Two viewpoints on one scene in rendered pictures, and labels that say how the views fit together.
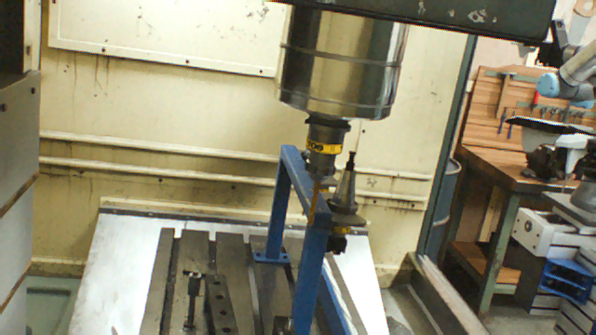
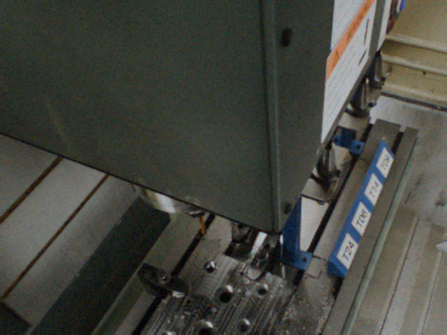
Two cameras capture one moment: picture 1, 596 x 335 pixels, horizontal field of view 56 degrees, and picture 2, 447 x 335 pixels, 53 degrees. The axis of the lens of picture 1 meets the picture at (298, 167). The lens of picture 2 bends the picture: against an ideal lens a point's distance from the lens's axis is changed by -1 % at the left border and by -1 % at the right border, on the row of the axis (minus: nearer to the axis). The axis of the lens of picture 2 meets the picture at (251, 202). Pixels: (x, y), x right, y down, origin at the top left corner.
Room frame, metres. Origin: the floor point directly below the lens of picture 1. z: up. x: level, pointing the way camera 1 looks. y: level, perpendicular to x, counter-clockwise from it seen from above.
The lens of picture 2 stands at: (0.46, -0.40, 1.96)
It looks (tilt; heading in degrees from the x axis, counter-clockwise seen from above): 53 degrees down; 43
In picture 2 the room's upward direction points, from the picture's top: 6 degrees counter-clockwise
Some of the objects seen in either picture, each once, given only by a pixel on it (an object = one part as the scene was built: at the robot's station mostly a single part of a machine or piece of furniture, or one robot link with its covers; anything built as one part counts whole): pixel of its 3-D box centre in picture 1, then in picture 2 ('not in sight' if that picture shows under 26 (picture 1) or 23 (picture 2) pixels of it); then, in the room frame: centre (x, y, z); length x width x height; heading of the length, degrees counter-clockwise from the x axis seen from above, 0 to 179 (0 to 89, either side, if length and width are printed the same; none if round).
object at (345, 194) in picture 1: (345, 185); (326, 156); (1.03, -0.10, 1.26); 0.04 x 0.04 x 0.07
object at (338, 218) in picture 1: (347, 220); (316, 190); (0.98, -0.11, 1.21); 0.07 x 0.05 x 0.01; 101
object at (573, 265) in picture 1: (565, 281); not in sight; (1.39, -0.77, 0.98); 0.09 x 0.09 x 0.09; 11
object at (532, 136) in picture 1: (530, 135); not in sight; (0.97, -0.39, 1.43); 0.09 x 0.03 x 0.06; 65
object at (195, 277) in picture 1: (192, 299); not in sight; (1.02, 0.17, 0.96); 0.03 x 0.03 x 0.13
